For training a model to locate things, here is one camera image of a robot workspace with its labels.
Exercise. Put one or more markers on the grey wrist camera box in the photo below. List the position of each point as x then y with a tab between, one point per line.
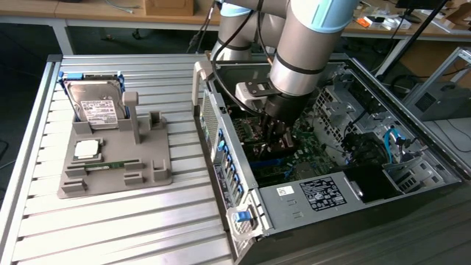
243	91

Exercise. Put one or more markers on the open PC case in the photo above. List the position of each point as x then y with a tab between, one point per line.
235	71

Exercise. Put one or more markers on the black monitor base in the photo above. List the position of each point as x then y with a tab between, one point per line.
412	16

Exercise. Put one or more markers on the silver CPU chip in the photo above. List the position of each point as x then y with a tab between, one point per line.
86	149

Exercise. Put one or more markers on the blue expansion slot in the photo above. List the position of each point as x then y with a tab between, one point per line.
264	163

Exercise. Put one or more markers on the silver power supply unit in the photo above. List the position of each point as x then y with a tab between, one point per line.
287	204

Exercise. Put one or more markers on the aluminium profile frame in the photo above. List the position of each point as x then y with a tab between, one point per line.
461	53

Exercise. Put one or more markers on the silver disk bay cage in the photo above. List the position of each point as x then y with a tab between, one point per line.
331	107

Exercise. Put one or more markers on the green motherboard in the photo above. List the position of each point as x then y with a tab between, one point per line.
312	143

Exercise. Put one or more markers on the black stand pole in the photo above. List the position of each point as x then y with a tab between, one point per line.
421	27

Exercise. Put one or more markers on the grey machine cabinet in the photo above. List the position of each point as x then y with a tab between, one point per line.
441	102

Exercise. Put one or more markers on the cardboard box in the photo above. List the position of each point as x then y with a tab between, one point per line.
165	7

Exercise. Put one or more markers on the white box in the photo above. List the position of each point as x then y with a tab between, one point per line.
395	25

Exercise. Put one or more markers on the silver chipset heat sink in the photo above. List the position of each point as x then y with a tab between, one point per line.
307	170

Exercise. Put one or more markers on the hard disk in blue caddy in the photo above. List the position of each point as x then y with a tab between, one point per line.
94	99

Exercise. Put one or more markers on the grey parts rack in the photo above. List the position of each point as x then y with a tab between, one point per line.
109	154

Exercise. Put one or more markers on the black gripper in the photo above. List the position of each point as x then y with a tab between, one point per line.
284	109

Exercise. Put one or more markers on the loose green RAM stick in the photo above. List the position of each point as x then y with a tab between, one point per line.
106	165

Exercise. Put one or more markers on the wooden desk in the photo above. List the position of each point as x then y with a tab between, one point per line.
36	11

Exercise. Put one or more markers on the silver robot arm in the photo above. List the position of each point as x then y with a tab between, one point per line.
305	41

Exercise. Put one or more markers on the black shroud box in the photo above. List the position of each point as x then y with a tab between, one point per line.
371	185

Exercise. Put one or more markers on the orange box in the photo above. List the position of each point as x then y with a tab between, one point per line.
364	22

